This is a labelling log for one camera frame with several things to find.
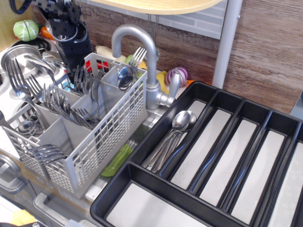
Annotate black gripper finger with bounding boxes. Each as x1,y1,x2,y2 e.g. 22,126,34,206
67,65,80,83

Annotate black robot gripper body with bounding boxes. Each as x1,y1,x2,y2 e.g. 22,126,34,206
35,0,92,69

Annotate large spoon left back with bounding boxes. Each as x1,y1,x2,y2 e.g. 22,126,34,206
24,54,58,86

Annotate large spoon in basket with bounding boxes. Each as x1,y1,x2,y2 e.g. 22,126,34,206
118,66,134,93

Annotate grey plastic cutlery basket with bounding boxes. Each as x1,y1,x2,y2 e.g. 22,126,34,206
5,53,147,199

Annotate top spoon in tray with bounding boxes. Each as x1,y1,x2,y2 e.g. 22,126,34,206
141,111,190,167

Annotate spoon in tray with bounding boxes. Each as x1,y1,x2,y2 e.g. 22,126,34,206
151,111,196,173
141,111,190,167

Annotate lower spoon in tray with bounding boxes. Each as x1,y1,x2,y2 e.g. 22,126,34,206
151,111,196,173

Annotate black cutlery tray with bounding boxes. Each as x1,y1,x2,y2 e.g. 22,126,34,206
90,82,303,227

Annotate fork cluster back compartment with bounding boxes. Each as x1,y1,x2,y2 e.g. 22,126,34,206
73,65,92,96

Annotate orange toy carrot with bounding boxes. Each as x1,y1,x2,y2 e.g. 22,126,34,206
40,26,55,40

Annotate fork in middle compartment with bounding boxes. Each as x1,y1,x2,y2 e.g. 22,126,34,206
91,69,104,119

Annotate green toy cabbage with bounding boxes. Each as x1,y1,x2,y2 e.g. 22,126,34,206
13,20,40,42

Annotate large fork far left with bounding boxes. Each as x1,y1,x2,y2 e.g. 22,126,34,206
5,59,46,130

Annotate steel pot with lid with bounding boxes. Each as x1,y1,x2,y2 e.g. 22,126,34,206
0,44,41,79

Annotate fork beside faucet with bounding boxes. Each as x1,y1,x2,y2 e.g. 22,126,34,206
128,47,147,72

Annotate yellow toy pepper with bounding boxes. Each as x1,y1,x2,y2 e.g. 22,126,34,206
156,71,169,94

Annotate silver kitchen faucet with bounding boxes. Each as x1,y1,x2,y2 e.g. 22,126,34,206
111,25,180,109

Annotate forks hanging at front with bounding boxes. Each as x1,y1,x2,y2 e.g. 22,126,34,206
28,144,68,166

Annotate green toy vegetable in sink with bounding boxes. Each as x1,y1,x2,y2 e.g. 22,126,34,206
101,144,133,177

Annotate purple toy onion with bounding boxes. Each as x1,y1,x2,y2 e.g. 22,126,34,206
165,66,188,87

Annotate grey metal post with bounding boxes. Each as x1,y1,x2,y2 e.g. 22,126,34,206
212,0,243,89

